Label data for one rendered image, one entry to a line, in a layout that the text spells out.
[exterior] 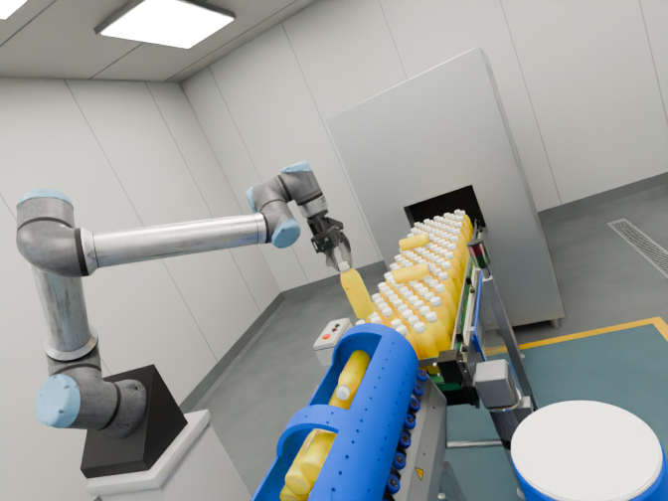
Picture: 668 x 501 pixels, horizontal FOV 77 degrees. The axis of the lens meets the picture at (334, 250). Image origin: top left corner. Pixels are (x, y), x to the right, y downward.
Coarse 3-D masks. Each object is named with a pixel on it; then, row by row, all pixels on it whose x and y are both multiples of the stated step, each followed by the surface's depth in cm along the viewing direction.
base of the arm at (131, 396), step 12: (120, 384) 144; (132, 384) 146; (120, 396) 139; (132, 396) 142; (144, 396) 145; (120, 408) 138; (132, 408) 140; (144, 408) 143; (120, 420) 138; (132, 420) 140; (108, 432) 139; (120, 432) 140
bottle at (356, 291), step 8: (344, 272) 139; (352, 272) 139; (344, 280) 139; (352, 280) 138; (360, 280) 140; (344, 288) 141; (352, 288) 139; (360, 288) 139; (352, 296) 140; (360, 296) 139; (368, 296) 141; (352, 304) 141; (360, 304) 140; (368, 304) 141; (360, 312) 141; (368, 312) 141
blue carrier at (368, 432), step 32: (352, 352) 146; (384, 352) 126; (320, 384) 134; (384, 384) 115; (320, 416) 102; (352, 416) 102; (384, 416) 108; (288, 448) 113; (352, 448) 95; (384, 448) 102; (320, 480) 86; (352, 480) 89; (384, 480) 98
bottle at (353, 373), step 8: (360, 352) 142; (352, 360) 139; (360, 360) 139; (368, 360) 142; (344, 368) 137; (352, 368) 135; (360, 368) 136; (344, 376) 132; (352, 376) 132; (360, 376) 134; (344, 384) 130; (352, 384) 130; (352, 392) 131
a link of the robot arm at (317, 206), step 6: (318, 198) 129; (324, 198) 131; (306, 204) 129; (312, 204) 129; (318, 204) 129; (324, 204) 131; (300, 210) 131; (306, 210) 130; (312, 210) 129; (318, 210) 129; (324, 210) 132; (306, 216) 131; (312, 216) 131
